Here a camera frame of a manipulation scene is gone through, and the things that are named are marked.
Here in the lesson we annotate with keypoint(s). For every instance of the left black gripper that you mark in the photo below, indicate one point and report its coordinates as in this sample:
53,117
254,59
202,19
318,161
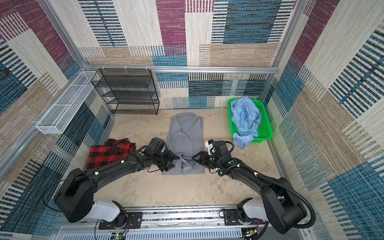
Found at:
171,156

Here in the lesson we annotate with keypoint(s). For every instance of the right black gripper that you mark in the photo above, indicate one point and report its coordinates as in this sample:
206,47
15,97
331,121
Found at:
202,158

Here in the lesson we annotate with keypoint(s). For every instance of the grey long sleeve shirt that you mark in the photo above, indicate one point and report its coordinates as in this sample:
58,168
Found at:
185,140

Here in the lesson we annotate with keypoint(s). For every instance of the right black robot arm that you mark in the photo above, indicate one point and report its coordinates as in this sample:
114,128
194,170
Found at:
283,206

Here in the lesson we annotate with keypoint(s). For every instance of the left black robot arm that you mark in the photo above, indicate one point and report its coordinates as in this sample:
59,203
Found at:
75,197

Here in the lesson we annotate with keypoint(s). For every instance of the red black plaid folded shirt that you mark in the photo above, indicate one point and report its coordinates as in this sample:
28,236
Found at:
111,151

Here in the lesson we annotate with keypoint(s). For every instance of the light blue shirt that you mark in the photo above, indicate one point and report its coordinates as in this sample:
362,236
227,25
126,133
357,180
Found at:
246,117

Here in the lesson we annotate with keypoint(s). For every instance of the green plastic basket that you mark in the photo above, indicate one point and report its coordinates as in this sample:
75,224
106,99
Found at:
265,129

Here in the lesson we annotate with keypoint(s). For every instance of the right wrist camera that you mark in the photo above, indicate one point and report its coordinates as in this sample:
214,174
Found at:
217,148

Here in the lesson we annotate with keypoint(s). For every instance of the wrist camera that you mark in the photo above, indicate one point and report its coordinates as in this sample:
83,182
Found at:
217,148
158,146

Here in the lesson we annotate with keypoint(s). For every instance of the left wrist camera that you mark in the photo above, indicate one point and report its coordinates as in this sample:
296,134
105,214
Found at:
158,146

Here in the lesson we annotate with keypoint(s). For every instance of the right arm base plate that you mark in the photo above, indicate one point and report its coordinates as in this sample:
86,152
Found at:
232,218

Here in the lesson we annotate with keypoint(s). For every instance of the aluminium front rail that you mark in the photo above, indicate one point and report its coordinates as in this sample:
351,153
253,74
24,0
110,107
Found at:
159,218

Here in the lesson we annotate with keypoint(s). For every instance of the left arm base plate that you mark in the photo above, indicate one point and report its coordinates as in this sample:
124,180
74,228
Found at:
132,220

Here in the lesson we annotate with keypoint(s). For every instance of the black wire shelf rack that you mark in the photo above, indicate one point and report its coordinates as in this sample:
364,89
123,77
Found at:
131,91

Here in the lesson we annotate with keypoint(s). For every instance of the white slotted cable duct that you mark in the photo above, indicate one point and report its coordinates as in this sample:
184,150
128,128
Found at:
202,234

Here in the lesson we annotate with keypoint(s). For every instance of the white wire mesh basket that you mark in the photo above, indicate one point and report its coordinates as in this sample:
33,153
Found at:
59,116

